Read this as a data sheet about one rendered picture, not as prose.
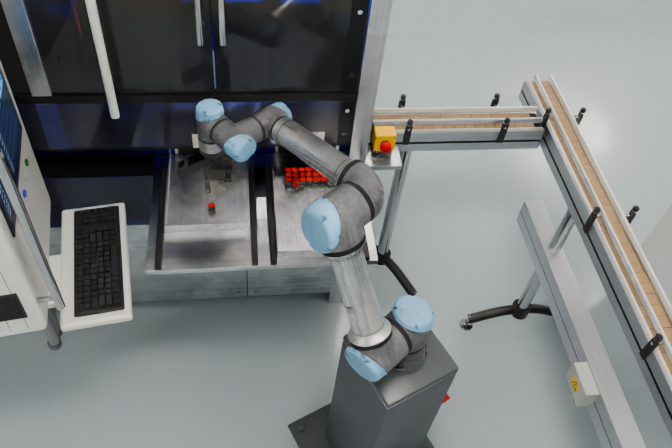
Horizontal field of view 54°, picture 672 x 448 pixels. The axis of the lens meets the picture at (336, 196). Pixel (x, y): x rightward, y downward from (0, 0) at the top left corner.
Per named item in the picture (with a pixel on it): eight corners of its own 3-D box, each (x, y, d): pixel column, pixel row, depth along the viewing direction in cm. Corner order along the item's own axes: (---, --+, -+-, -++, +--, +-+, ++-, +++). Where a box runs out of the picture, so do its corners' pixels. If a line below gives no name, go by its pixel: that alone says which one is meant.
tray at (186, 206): (170, 154, 227) (169, 147, 225) (246, 152, 231) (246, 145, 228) (164, 232, 205) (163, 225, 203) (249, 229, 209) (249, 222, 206)
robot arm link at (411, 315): (436, 335, 188) (446, 310, 178) (404, 364, 182) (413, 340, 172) (405, 308, 194) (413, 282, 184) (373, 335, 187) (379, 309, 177)
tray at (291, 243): (272, 176, 225) (272, 169, 222) (348, 174, 228) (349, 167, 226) (277, 258, 203) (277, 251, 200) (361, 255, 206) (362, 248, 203)
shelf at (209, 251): (155, 159, 228) (155, 155, 227) (356, 154, 238) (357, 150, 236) (145, 274, 197) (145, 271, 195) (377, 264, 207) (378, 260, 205)
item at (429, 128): (359, 155, 240) (364, 123, 228) (353, 126, 250) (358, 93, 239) (538, 151, 250) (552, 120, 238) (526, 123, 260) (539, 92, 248)
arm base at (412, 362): (436, 361, 194) (443, 344, 187) (393, 383, 188) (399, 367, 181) (407, 320, 202) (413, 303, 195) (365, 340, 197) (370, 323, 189)
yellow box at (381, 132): (370, 137, 230) (372, 121, 225) (390, 136, 231) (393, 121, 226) (373, 152, 225) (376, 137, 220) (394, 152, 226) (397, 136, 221)
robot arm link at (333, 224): (416, 360, 178) (368, 184, 154) (378, 395, 171) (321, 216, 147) (385, 344, 187) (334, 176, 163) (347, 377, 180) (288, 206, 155)
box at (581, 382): (564, 374, 232) (573, 362, 226) (577, 373, 233) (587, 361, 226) (576, 407, 225) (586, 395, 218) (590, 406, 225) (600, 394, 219)
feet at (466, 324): (457, 317, 297) (464, 300, 287) (562, 311, 304) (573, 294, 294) (461, 333, 292) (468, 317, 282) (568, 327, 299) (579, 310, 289)
